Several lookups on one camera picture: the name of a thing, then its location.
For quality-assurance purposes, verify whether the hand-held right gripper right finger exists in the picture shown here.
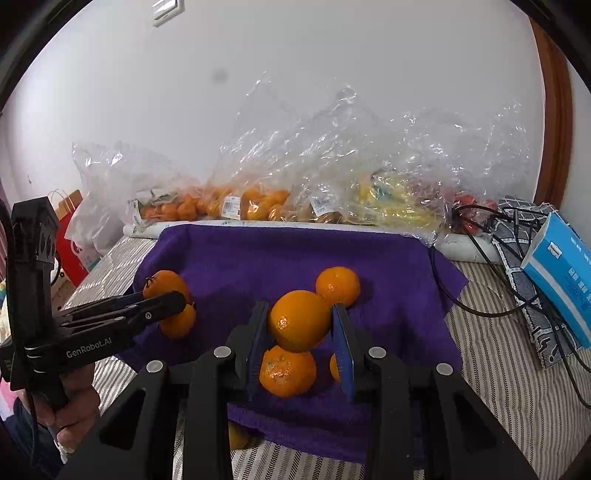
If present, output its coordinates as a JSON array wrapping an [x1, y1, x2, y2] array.
[[331, 304, 539, 480]]

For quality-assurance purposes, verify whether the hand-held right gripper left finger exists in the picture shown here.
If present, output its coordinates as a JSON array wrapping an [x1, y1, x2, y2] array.
[[55, 301, 271, 480]]

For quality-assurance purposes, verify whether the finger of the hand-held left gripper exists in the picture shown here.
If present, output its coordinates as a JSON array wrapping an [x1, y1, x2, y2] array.
[[58, 291, 153, 321], [62, 291, 187, 334]]

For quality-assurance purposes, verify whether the orange with dark stem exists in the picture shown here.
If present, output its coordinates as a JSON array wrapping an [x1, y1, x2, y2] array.
[[142, 270, 191, 308]]

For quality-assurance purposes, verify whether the large orange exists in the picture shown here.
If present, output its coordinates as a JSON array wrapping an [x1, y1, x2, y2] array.
[[269, 290, 333, 353]]

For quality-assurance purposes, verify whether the person's left forearm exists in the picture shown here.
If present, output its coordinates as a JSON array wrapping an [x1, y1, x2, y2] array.
[[4, 399, 63, 467]]

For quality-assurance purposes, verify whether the person's left hand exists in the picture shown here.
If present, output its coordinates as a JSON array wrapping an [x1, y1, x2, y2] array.
[[36, 362, 102, 452]]

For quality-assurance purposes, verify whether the white patterned item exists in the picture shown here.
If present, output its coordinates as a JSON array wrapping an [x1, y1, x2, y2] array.
[[50, 256, 77, 319]]

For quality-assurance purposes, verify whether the red paper bag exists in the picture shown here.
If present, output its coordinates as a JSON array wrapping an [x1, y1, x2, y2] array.
[[47, 188, 90, 288]]

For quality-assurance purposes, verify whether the white plastic bag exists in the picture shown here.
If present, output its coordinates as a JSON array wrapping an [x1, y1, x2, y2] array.
[[65, 198, 125, 273]]

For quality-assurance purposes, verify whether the purple towel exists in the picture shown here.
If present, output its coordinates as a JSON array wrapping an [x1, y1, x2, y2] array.
[[115, 223, 469, 464]]

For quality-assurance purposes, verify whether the pink cloth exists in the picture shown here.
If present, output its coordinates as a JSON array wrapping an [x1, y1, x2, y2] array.
[[0, 376, 24, 418]]

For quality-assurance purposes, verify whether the clear bag of tangerines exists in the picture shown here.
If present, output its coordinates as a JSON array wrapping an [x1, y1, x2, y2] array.
[[71, 141, 206, 232]]

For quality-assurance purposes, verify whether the clear bag of brown fruit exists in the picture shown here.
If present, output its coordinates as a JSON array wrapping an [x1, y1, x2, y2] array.
[[295, 180, 356, 224]]

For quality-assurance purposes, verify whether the clear bag of bananas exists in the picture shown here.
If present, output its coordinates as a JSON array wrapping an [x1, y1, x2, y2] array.
[[318, 85, 448, 232]]

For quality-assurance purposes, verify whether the clear bag of red fruit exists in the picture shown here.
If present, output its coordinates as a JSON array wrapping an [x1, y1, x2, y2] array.
[[429, 104, 539, 236]]

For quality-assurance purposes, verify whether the grey patterned cloth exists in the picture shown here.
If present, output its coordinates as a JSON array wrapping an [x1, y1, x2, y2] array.
[[490, 196, 583, 369]]

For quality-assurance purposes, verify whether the blue tissue pack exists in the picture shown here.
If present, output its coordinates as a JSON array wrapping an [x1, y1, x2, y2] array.
[[520, 211, 591, 350]]

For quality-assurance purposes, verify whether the black cable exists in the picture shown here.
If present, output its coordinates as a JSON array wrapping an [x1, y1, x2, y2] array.
[[429, 203, 591, 411]]

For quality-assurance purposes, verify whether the white wall switch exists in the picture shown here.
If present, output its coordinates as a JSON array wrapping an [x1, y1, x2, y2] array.
[[151, 0, 186, 26]]

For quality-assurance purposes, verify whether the brown wooden door frame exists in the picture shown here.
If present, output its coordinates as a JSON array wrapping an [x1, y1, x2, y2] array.
[[529, 18, 574, 214]]

